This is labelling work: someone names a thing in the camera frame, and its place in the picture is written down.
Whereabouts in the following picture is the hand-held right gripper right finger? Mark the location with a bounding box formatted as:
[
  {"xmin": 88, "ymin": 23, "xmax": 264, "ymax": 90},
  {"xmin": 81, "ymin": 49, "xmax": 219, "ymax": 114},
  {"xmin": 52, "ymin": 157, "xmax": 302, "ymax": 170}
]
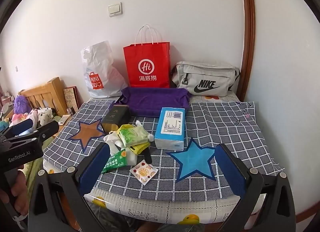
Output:
[{"xmin": 214, "ymin": 143, "xmax": 297, "ymax": 232}]

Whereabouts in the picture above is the purple fabric tray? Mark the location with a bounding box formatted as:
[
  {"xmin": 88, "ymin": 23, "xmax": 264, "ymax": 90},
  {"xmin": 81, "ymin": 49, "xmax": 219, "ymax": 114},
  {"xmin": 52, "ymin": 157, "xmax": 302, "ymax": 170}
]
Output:
[{"xmin": 115, "ymin": 87, "xmax": 192, "ymax": 118}]

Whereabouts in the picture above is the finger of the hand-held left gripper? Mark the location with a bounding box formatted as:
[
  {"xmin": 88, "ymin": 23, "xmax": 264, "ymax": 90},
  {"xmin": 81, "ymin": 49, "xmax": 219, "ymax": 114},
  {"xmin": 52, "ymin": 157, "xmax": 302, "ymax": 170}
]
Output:
[
  {"xmin": 9, "ymin": 119, "xmax": 36, "ymax": 137},
  {"xmin": 15, "ymin": 121, "xmax": 60, "ymax": 146}
]

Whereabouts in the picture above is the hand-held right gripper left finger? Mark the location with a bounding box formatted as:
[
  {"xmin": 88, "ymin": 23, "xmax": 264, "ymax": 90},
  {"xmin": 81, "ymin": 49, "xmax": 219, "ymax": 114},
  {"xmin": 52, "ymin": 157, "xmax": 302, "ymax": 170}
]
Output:
[{"xmin": 27, "ymin": 143, "xmax": 112, "ymax": 232}]

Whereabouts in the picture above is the white black-spotted fabric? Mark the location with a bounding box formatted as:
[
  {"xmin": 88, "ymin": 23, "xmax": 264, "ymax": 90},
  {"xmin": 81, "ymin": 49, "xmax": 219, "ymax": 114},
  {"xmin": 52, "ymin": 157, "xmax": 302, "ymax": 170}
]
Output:
[{"xmin": 30, "ymin": 108, "xmax": 54, "ymax": 125}]

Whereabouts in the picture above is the purple plush toy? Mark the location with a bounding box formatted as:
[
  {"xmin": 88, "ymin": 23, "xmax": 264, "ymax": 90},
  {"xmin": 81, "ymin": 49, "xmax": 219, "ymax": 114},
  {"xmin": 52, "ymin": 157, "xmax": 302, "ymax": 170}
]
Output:
[{"xmin": 14, "ymin": 96, "xmax": 32, "ymax": 115}]

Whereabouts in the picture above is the brown illustrated book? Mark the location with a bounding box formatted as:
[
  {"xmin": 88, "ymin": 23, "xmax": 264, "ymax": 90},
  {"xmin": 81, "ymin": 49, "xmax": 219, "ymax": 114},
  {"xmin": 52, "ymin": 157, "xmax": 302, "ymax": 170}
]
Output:
[{"xmin": 63, "ymin": 86, "xmax": 80, "ymax": 115}]

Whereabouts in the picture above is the white wall switch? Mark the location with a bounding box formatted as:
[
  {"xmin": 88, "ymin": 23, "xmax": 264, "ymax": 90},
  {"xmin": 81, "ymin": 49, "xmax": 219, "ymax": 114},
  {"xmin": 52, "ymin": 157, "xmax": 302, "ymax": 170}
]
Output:
[{"xmin": 108, "ymin": 2, "xmax": 123, "ymax": 17}]

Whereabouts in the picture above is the fruit print packet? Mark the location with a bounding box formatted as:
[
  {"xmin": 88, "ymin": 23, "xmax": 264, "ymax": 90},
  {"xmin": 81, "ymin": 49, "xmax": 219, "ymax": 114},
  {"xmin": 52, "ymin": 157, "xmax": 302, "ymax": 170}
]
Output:
[{"xmin": 129, "ymin": 160, "xmax": 158, "ymax": 185}]

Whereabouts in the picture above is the red paper bag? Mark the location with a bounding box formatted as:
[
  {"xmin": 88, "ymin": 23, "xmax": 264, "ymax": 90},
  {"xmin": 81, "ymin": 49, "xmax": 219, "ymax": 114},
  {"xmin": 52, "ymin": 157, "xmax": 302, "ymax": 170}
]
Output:
[{"xmin": 123, "ymin": 24, "xmax": 172, "ymax": 89}]

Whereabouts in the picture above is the blue tissue pack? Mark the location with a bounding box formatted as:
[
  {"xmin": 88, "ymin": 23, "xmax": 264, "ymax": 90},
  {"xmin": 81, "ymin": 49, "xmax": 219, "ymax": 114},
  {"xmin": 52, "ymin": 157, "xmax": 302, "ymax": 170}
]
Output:
[{"xmin": 154, "ymin": 107, "xmax": 187, "ymax": 151}]

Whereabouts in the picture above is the person's left hand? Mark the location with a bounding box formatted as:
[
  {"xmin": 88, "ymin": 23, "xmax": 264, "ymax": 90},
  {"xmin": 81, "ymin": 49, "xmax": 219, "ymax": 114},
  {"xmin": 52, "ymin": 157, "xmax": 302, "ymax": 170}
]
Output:
[{"xmin": 10, "ymin": 168, "xmax": 30, "ymax": 217}]

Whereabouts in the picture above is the wooden headboard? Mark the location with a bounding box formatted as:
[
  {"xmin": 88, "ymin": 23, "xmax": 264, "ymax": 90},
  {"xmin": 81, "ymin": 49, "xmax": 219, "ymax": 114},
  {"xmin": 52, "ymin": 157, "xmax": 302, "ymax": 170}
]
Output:
[{"xmin": 19, "ymin": 77, "xmax": 69, "ymax": 116}]

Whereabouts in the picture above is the dark green tea tin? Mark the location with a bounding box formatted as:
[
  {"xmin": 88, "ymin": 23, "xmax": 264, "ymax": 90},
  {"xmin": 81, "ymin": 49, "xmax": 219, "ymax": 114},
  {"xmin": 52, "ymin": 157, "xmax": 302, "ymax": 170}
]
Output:
[{"xmin": 100, "ymin": 106, "xmax": 131, "ymax": 134}]

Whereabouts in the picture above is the grey checked cloth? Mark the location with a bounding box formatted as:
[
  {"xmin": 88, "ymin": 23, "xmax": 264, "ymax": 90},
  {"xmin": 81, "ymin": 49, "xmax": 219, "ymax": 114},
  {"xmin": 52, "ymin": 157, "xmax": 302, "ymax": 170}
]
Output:
[{"xmin": 42, "ymin": 98, "xmax": 285, "ymax": 201}]

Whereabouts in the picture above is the colourful printed bedding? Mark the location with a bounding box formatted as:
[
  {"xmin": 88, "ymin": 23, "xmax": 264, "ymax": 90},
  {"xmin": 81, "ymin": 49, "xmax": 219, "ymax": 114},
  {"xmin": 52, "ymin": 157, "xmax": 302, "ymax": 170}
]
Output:
[{"xmin": 0, "ymin": 112, "xmax": 28, "ymax": 133}]

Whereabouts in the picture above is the green tissue packet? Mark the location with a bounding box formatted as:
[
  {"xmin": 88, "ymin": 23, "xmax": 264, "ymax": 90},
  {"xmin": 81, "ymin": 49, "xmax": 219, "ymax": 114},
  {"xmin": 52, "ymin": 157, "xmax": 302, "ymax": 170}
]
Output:
[{"xmin": 117, "ymin": 125, "xmax": 150, "ymax": 148}]

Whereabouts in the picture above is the white glove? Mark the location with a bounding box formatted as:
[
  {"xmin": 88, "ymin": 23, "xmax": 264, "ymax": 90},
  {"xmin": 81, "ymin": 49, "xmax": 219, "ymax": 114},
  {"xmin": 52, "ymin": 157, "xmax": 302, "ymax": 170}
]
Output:
[{"xmin": 104, "ymin": 120, "xmax": 156, "ymax": 154}]

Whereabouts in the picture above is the duck print bed sheet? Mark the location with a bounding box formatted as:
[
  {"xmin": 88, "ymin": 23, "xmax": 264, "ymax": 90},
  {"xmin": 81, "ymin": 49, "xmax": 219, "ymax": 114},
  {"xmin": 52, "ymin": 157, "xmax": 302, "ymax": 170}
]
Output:
[{"xmin": 42, "ymin": 90, "xmax": 285, "ymax": 232}]

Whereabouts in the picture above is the white plastic shopping bag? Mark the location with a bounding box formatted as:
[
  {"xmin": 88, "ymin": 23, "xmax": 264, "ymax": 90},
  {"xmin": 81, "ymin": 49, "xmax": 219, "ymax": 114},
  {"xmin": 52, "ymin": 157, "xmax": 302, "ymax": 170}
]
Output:
[{"xmin": 80, "ymin": 40, "xmax": 128, "ymax": 98}]

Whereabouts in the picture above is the yellow pouch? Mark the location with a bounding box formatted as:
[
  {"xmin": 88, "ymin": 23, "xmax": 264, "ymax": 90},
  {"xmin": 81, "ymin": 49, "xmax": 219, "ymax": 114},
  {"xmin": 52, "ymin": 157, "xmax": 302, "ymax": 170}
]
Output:
[{"xmin": 129, "ymin": 142, "xmax": 152, "ymax": 164}]

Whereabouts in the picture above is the grey waist bag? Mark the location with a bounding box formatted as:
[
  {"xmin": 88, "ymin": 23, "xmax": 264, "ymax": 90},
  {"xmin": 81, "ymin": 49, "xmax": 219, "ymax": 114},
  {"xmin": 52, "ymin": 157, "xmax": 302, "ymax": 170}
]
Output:
[{"xmin": 170, "ymin": 61, "xmax": 241, "ymax": 97}]

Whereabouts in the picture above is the green bed sheet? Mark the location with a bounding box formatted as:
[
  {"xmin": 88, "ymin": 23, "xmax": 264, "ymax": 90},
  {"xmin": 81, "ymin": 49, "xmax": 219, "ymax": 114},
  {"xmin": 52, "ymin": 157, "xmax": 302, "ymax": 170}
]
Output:
[{"xmin": 22, "ymin": 157, "xmax": 47, "ymax": 197}]

